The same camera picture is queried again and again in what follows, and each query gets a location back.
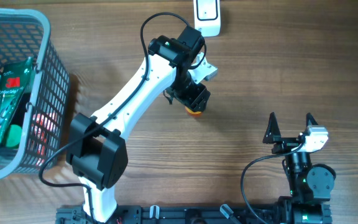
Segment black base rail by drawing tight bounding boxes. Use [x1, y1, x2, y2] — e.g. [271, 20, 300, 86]
[55, 203, 333, 224]

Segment grey plastic mesh basket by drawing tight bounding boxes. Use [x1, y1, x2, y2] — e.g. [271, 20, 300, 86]
[0, 8, 70, 179]

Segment green cap sauce bottle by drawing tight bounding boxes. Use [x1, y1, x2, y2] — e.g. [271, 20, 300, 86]
[185, 107, 203, 118]

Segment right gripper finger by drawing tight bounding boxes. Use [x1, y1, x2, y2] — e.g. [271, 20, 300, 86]
[262, 112, 282, 144]
[306, 113, 318, 126]

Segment red packet in basket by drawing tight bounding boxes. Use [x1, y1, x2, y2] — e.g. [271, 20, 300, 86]
[31, 112, 57, 156]

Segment white barcode scanner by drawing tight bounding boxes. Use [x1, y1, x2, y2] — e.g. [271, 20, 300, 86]
[193, 0, 221, 37]

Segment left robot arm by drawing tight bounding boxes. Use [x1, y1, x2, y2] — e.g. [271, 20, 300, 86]
[66, 26, 211, 223]

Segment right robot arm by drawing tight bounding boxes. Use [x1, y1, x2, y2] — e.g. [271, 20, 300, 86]
[262, 113, 336, 224]

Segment green lid white jar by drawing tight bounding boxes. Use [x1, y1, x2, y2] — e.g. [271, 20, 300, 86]
[2, 124, 22, 149]

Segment green 3M gloves packet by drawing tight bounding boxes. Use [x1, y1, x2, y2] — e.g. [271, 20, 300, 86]
[0, 57, 34, 146]

